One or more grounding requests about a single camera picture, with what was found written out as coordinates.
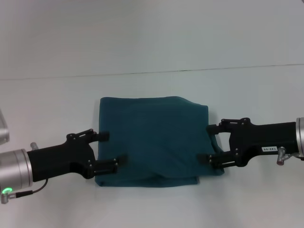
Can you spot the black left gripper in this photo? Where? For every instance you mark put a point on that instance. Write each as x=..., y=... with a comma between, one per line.
x=59, y=161

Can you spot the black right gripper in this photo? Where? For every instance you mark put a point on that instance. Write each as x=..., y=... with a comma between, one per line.
x=261, y=140

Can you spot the teal t-shirt with FREE print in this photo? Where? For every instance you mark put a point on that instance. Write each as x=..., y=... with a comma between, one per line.
x=154, y=142

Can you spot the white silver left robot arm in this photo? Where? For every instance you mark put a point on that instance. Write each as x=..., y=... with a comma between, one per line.
x=14, y=169

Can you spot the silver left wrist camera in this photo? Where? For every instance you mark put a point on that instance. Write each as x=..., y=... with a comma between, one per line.
x=3, y=128

